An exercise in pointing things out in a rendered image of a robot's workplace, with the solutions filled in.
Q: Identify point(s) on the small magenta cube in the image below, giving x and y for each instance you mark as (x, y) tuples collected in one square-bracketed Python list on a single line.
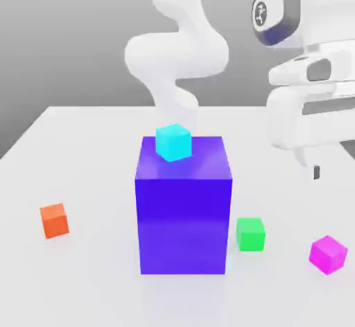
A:
[(327, 254)]

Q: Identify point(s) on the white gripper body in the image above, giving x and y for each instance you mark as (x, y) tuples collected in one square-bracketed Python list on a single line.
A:
[(285, 121)]

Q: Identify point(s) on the large purple box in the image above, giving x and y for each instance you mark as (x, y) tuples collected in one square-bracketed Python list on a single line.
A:
[(183, 221)]

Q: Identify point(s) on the small orange cube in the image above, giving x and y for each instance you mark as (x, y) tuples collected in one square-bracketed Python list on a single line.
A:
[(55, 221)]

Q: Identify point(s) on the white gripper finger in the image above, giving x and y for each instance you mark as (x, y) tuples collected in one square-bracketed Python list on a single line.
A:
[(306, 160)]

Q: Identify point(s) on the small green cube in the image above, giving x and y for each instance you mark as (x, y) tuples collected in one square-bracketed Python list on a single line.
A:
[(251, 235)]

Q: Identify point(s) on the small cyan cube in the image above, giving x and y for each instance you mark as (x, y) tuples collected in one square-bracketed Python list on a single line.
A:
[(173, 143)]

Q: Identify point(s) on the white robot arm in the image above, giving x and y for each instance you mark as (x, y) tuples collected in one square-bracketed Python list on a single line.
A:
[(177, 54)]

